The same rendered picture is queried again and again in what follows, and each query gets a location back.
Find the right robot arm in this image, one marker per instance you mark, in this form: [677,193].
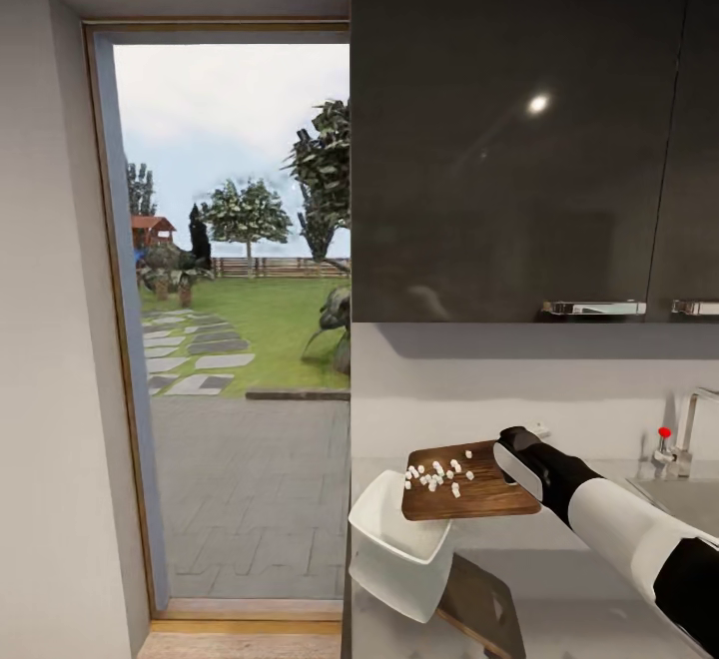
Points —
[673,566]

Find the drop in sink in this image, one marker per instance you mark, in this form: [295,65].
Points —
[694,501]

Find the cabinet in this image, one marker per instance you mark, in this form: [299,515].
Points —
[535,161]

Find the bowl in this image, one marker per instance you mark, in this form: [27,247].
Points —
[376,516]

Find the cutting board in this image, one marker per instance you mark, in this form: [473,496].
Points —
[485,493]

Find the fixed window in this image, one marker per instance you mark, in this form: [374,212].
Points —
[223,148]

